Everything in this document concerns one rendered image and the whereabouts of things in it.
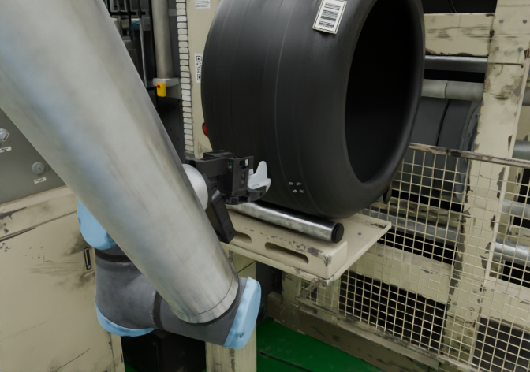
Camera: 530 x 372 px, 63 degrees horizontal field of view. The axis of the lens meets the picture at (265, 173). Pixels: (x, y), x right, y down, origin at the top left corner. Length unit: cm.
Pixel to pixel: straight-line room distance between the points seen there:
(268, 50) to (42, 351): 103
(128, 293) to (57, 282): 74
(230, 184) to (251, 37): 27
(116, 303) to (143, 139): 36
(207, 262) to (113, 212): 13
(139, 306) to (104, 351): 95
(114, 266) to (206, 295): 17
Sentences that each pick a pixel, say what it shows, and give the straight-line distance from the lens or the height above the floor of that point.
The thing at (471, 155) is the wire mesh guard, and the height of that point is 99.
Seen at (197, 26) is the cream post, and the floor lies 132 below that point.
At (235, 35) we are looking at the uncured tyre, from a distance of 84.
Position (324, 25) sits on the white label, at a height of 133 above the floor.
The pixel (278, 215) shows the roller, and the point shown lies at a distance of 101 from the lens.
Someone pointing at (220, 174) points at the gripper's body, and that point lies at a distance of 71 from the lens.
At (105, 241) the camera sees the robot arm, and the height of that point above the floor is 107.
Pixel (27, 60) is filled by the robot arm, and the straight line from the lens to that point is 26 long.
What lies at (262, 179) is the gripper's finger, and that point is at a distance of 80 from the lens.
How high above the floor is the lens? 133
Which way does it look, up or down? 19 degrees down
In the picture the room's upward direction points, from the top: straight up
